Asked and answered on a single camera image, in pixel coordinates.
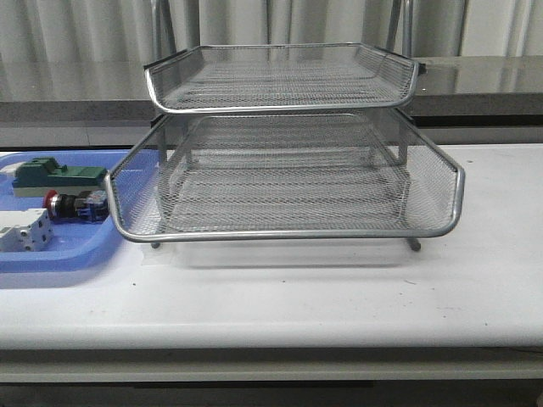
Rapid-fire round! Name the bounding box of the mesh tray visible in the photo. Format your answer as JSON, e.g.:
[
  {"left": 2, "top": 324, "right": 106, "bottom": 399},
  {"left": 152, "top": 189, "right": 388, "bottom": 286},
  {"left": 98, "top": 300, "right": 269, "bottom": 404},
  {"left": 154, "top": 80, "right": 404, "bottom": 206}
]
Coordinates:
[
  {"left": 104, "top": 109, "right": 465, "bottom": 243},
  {"left": 144, "top": 42, "right": 420, "bottom": 114}
]

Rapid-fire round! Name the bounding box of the red emergency push button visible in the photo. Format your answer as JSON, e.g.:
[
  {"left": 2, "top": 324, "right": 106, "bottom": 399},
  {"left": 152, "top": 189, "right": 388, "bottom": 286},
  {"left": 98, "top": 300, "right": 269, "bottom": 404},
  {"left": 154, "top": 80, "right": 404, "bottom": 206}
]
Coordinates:
[{"left": 42, "top": 190, "right": 109, "bottom": 223}]

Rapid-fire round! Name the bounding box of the blue plastic tray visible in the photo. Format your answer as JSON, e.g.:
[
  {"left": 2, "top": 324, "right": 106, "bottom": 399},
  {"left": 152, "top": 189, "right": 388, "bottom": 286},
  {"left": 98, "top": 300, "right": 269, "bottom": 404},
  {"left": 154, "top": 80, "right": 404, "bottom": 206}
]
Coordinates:
[{"left": 1, "top": 149, "right": 128, "bottom": 273}]

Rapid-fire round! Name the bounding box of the green terminal block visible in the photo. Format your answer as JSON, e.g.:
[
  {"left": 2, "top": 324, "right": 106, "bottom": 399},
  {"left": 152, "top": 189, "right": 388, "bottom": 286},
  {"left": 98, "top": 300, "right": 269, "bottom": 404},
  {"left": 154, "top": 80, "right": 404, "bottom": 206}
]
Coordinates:
[{"left": 1, "top": 157, "right": 107, "bottom": 198}]

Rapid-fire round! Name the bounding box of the white circuit breaker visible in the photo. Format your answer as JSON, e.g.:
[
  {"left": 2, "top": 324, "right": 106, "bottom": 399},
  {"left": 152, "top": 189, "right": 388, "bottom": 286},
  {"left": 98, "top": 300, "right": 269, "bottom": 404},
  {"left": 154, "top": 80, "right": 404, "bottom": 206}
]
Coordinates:
[{"left": 1, "top": 209, "right": 53, "bottom": 253}]

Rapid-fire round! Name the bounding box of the grey stone counter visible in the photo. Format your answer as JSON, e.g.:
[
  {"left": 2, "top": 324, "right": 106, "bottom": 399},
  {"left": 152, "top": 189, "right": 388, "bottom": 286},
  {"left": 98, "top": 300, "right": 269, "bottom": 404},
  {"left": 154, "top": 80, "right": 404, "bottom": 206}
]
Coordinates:
[{"left": 1, "top": 56, "right": 542, "bottom": 127}]

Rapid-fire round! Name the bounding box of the silver rack frame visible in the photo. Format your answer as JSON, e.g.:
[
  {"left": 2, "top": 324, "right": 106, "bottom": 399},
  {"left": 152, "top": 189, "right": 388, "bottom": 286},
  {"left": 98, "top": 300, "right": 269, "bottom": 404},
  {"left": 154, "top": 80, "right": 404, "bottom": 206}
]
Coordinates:
[{"left": 150, "top": 0, "right": 423, "bottom": 252}]

